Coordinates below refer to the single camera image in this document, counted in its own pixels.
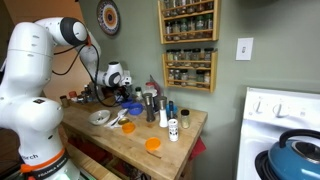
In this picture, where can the lower wooden spice rack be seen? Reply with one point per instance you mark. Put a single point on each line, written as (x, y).
(190, 69)

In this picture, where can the white stove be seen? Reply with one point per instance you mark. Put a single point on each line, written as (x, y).
(267, 114)

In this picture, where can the glass spice jar black lid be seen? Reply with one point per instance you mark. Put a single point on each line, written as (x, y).
(185, 122)

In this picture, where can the blue pot with lid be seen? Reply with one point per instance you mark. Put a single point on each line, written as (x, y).
(290, 159)

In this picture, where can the white salt grinder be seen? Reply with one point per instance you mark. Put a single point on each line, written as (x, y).
(163, 122)

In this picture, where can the steel pepper mill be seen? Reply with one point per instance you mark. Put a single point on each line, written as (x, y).
(149, 107)

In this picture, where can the upper wooden spice rack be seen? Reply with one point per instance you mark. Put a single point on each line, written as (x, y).
(186, 21)

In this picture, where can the dark blue bottle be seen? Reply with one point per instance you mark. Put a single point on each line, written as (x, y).
(171, 110)

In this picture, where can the gold jar lid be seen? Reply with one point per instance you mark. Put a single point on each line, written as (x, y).
(123, 121)

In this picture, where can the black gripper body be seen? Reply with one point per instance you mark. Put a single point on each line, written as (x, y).
(121, 94)

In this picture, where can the white bowl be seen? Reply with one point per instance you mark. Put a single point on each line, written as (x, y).
(99, 117)

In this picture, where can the orange cup near spoons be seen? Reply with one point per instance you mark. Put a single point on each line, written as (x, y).
(128, 127)

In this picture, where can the white light switch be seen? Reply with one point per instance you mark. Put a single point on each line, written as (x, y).
(244, 49)

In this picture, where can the wooden kitchen cart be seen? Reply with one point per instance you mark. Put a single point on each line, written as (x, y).
(167, 162)

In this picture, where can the red topped container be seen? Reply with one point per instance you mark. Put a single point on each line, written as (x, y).
(152, 86)

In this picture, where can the blue bowl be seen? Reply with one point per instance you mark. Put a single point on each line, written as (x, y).
(134, 108)

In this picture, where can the red cloth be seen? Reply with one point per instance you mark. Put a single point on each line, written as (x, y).
(197, 149)

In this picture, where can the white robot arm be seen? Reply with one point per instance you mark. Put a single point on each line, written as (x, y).
(28, 68)

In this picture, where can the wooden spice rack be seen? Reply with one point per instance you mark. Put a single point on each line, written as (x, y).
(186, 21)
(190, 69)

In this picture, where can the white lidded jar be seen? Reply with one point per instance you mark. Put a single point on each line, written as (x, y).
(139, 96)

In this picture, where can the white printed shaker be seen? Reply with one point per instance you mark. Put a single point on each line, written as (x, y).
(173, 130)

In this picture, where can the decorative wall plate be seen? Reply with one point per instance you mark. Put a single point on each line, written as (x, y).
(108, 17)

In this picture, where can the white measuring spoons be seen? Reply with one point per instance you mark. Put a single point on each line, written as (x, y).
(120, 115)

